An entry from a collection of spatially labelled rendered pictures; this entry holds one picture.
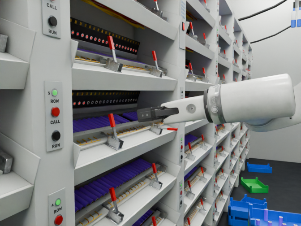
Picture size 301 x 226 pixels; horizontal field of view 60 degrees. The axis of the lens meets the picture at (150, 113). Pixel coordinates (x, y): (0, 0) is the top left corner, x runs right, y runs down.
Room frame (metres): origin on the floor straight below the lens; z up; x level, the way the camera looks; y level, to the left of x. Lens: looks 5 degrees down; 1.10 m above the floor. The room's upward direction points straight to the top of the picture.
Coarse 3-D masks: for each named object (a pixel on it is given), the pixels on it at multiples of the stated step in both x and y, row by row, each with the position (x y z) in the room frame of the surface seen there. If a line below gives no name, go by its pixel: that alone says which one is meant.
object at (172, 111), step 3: (177, 108) 0.56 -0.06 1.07; (156, 111) 0.56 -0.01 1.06; (159, 111) 0.56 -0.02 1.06; (162, 111) 0.56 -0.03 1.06; (165, 111) 0.56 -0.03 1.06; (168, 111) 0.56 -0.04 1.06; (171, 111) 0.56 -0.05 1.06; (174, 111) 0.56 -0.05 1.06; (177, 111) 0.56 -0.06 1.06; (156, 114) 0.56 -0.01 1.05; (159, 114) 0.56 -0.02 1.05; (162, 114) 0.56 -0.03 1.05; (165, 114) 0.56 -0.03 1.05; (168, 114) 0.56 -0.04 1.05
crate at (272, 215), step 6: (252, 204) 1.40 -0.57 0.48; (252, 210) 1.41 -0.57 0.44; (258, 210) 1.40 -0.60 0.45; (270, 210) 1.38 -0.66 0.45; (252, 216) 1.41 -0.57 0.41; (258, 216) 1.40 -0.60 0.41; (270, 216) 1.38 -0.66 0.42; (276, 216) 1.37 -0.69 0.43; (282, 216) 1.36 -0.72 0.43; (288, 216) 1.36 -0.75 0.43; (294, 216) 1.35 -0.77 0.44; (300, 216) 1.34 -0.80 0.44; (252, 222) 1.23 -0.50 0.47; (264, 222) 1.35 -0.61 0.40; (276, 222) 1.35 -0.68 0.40; (288, 222) 1.35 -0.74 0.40; (294, 222) 1.35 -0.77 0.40; (300, 222) 1.34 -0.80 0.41
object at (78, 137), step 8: (160, 120) 1.05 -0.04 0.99; (96, 128) 0.70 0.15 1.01; (104, 128) 0.72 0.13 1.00; (120, 128) 0.78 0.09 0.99; (128, 128) 0.82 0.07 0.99; (136, 128) 0.88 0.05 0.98; (144, 128) 0.89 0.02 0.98; (80, 136) 0.62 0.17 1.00; (88, 136) 0.65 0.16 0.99; (96, 136) 0.68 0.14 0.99; (104, 136) 0.72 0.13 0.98; (80, 144) 0.60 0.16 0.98
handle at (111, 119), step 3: (108, 114) 0.68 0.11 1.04; (111, 114) 0.68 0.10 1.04; (111, 117) 0.67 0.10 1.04; (111, 120) 0.67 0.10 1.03; (111, 123) 0.67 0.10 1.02; (114, 123) 0.68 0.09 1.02; (111, 126) 0.67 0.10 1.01; (114, 126) 0.68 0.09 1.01; (114, 129) 0.68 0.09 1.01; (114, 132) 0.67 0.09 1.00; (114, 135) 0.67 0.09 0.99; (117, 138) 0.68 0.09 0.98
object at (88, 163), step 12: (72, 108) 0.75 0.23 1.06; (84, 108) 0.79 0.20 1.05; (96, 108) 0.84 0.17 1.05; (108, 108) 0.91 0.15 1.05; (120, 108) 0.98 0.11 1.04; (144, 108) 1.11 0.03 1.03; (144, 132) 0.88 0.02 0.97; (168, 132) 0.97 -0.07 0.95; (84, 144) 0.63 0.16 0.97; (132, 144) 0.73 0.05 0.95; (144, 144) 0.79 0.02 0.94; (156, 144) 0.89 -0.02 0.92; (84, 156) 0.57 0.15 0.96; (96, 156) 0.59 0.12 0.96; (108, 156) 0.61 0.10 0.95; (120, 156) 0.67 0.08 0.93; (132, 156) 0.74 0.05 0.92; (84, 168) 0.54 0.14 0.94; (96, 168) 0.58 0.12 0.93; (108, 168) 0.64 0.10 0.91; (84, 180) 0.55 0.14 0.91
